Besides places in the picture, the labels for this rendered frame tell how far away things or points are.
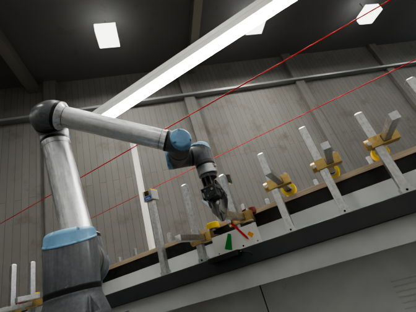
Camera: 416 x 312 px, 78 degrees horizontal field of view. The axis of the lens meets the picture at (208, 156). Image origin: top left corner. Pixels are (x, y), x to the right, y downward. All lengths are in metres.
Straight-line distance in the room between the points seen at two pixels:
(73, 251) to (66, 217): 0.26
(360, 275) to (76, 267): 1.24
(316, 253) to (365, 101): 8.19
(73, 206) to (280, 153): 6.11
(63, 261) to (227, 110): 6.57
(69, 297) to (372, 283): 1.27
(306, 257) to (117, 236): 4.79
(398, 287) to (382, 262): 0.11
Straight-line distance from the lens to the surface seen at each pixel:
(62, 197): 1.13
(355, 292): 1.55
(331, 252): 1.33
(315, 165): 1.34
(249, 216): 1.37
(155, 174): 6.06
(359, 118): 1.41
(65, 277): 0.85
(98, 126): 1.11
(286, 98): 8.00
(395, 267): 1.54
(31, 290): 2.57
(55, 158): 1.21
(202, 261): 1.49
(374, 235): 1.33
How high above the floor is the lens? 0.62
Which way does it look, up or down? 24 degrees up
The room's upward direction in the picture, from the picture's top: 18 degrees counter-clockwise
